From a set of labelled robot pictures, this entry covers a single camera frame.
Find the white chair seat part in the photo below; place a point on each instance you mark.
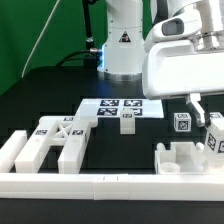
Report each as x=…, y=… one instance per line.
x=184, y=158

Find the white front fence wall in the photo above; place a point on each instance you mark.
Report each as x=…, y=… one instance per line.
x=113, y=187

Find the white chair back part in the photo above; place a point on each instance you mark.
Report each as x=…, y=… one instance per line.
x=70, y=133

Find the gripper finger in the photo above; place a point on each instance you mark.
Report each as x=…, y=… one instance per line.
x=193, y=102

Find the white bar part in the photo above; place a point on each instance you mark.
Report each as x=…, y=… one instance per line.
x=11, y=149

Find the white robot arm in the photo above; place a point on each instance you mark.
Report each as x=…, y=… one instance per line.
x=123, y=53

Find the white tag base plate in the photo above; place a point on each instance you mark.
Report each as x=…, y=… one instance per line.
x=111, y=108

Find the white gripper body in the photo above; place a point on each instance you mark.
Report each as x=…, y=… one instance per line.
x=166, y=76

